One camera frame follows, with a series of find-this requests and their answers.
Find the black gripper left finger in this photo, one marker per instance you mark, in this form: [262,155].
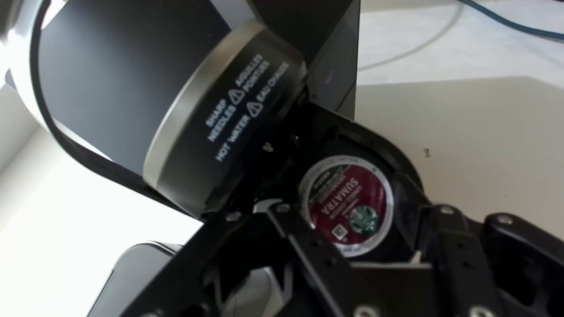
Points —
[234,270]

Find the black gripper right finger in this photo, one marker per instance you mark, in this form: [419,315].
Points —
[504,264]

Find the Sumatra maroon lid coffee pod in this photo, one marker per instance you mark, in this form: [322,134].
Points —
[345,212]

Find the black silver coffee maker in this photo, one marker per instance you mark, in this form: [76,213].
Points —
[116,76]

